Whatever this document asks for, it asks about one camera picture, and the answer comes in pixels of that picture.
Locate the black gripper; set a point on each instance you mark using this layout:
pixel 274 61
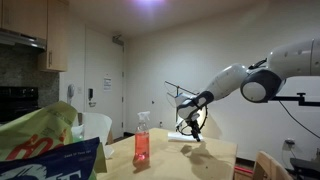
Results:
pixel 192 124

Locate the white paper tissue sheet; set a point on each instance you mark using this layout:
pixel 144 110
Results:
pixel 180 136

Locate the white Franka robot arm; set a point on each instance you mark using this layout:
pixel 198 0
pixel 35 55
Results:
pixel 230 80

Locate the spray bottle with red liquid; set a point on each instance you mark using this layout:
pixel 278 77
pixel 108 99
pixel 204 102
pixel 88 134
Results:
pixel 142 146

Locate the white upright paper towel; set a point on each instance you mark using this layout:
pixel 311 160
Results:
pixel 96 126

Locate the white paper door sign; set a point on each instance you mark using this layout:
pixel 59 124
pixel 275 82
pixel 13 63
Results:
pixel 107 84

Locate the clear bag of green contents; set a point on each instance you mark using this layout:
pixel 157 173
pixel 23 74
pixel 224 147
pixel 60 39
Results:
pixel 77 133

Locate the white door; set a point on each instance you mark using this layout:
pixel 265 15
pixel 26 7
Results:
pixel 103 60

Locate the gray door closer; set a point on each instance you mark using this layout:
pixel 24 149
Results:
pixel 117 40

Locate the dark blue chip bag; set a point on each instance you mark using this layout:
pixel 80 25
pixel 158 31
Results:
pixel 50 163

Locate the green chip bag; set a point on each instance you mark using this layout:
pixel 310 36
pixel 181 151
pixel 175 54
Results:
pixel 36 133

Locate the black kitchen stove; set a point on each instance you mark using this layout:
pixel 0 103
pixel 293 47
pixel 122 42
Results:
pixel 16 103

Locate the silver range hood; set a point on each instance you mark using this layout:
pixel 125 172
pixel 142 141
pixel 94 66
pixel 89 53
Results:
pixel 23 39

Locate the white wall outlet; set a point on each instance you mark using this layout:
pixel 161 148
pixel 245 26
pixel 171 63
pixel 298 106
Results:
pixel 289 142

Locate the black articulated camera boom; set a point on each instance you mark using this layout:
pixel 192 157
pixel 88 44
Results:
pixel 293 98

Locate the black wall intercom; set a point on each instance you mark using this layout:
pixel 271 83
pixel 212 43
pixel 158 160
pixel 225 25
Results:
pixel 90 94

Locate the white light switch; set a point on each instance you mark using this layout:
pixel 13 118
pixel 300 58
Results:
pixel 79 90

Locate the white wall phone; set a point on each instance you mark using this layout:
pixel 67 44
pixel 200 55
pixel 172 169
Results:
pixel 71 91

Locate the wooden wall cabinet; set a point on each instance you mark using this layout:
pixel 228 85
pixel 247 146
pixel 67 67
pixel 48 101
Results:
pixel 56 36
pixel 23 15

